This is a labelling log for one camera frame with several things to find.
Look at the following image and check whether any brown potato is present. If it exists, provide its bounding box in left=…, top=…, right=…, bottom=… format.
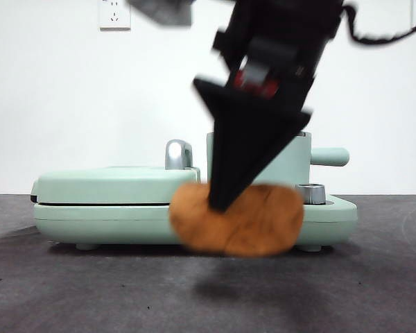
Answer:
left=168, top=182, right=305, bottom=258

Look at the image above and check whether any silver control knob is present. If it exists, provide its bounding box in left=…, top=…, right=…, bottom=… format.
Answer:
left=295, top=182, right=327, bottom=205

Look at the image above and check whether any mint green cooker base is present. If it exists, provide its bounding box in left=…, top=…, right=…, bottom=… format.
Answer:
left=32, top=193, right=358, bottom=252

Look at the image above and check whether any mint green pot with handle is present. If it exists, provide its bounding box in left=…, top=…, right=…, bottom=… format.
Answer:
left=206, top=130, right=350, bottom=194

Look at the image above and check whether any green grill lid, silver handle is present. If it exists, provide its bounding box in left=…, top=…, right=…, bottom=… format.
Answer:
left=29, top=139, right=202, bottom=206

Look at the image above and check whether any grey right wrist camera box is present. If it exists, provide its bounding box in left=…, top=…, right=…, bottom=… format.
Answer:
left=127, top=0, right=196, bottom=28

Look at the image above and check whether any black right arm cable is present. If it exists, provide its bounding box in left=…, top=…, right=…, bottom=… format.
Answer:
left=342, top=2, right=416, bottom=46

